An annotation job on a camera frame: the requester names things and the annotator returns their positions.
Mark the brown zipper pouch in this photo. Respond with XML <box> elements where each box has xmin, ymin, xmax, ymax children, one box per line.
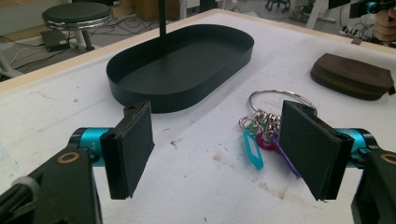
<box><xmin>309</xmin><ymin>52</ymin><xmax>396</xmax><ymax>102</ymax></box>

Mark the cardboard box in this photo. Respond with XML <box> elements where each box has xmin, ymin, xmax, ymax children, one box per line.
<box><xmin>134</xmin><ymin>0</ymin><xmax>181</xmax><ymax>22</ymax></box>

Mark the white power strip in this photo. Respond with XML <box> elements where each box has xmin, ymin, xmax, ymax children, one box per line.
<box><xmin>339</xmin><ymin>26</ymin><xmax>363</xmax><ymax>38</ymax></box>

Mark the office chair base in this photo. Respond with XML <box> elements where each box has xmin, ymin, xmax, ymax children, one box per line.
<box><xmin>265</xmin><ymin>0</ymin><xmax>292</xmax><ymax>12</ymax></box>

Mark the round black stool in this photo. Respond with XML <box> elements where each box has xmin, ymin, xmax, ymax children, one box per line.
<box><xmin>41</xmin><ymin>1</ymin><xmax>115</xmax><ymax>52</ymax></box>

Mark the black box on floor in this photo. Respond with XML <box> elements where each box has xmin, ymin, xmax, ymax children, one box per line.
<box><xmin>39</xmin><ymin>29</ymin><xmax>71</xmax><ymax>52</ymax></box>

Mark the white foam mat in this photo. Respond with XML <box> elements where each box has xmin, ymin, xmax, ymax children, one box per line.
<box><xmin>0</xmin><ymin>12</ymin><xmax>396</xmax><ymax>224</ymax></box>

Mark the black tray with hanger stand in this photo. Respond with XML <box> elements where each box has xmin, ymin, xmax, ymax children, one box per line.
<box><xmin>106</xmin><ymin>0</ymin><xmax>255</xmax><ymax>114</ymax></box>

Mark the key ring with coloured tags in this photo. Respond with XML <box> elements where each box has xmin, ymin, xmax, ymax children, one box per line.
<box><xmin>238</xmin><ymin>89</ymin><xmax>318</xmax><ymax>180</ymax></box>

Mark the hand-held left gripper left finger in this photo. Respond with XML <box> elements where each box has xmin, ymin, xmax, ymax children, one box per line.
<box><xmin>69</xmin><ymin>100</ymin><xmax>156</xmax><ymax>201</ymax></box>

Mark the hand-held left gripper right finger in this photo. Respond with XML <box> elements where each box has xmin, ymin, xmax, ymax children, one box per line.
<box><xmin>278</xmin><ymin>100</ymin><xmax>379</xmax><ymax>201</ymax></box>

